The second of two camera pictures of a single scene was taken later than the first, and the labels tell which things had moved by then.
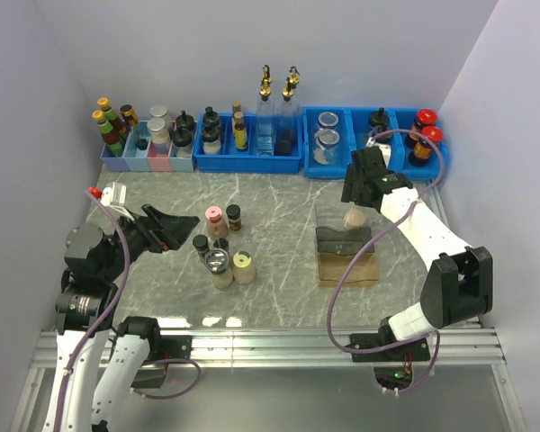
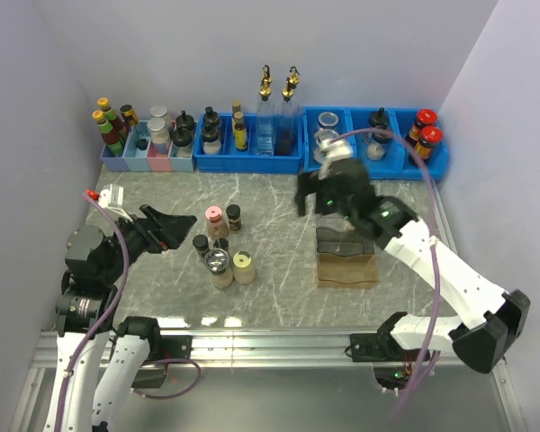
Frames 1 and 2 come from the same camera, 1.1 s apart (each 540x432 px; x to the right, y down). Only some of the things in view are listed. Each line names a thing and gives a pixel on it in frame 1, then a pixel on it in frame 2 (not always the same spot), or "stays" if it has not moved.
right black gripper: (350, 187) -> (308, 184)
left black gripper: (175, 229) stays
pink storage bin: (158, 157) stays
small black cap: (141, 144) stays
